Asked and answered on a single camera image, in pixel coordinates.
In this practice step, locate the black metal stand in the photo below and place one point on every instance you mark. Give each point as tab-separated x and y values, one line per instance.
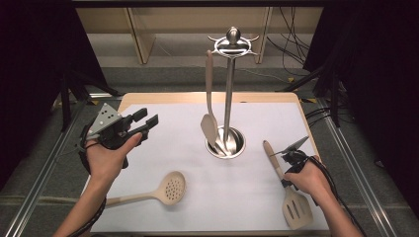
66	98
335	98

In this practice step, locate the white table cover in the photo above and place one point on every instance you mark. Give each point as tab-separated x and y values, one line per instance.
184	148

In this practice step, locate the person's left hand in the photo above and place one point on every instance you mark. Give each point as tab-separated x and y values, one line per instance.
105	161

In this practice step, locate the light wooden desk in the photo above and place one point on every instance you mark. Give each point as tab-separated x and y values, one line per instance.
197	19

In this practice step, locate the aluminium floor rail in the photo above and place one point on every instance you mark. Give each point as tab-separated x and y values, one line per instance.
362	171
42	177

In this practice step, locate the beige slotted turner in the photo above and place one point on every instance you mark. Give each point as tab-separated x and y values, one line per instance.
275	164

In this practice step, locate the steel utensil rack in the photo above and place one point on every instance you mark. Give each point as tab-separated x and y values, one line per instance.
229	92

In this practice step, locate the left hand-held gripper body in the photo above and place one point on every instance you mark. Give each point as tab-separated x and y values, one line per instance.
112	131

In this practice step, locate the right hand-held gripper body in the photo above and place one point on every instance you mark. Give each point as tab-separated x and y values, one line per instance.
294	159

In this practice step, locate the black curtain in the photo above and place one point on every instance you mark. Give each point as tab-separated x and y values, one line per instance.
33	49
378	65

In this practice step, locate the beige solid spatula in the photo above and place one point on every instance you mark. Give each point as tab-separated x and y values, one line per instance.
209	85

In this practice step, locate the person's right hand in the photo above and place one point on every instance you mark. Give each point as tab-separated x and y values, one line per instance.
311	181

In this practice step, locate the beige skimmer spoon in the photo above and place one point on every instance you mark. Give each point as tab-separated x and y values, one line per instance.
131	198

